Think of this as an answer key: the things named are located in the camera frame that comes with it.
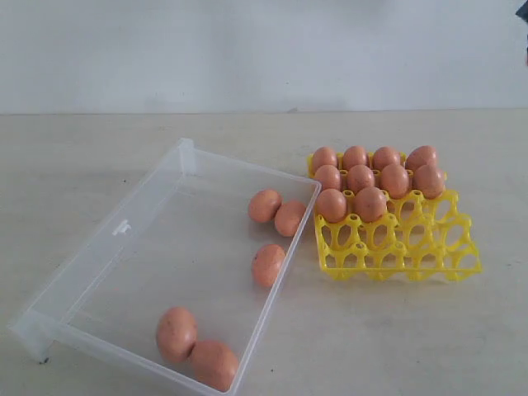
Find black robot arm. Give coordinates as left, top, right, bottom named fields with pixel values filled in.
left=515, top=1, right=528, bottom=24

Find clear plastic storage box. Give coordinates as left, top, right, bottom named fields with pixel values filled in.
left=9, top=139, right=320, bottom=395

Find yellow plastic egg tray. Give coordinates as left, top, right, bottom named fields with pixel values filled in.
left=313, top=151, right=481, bottom=281

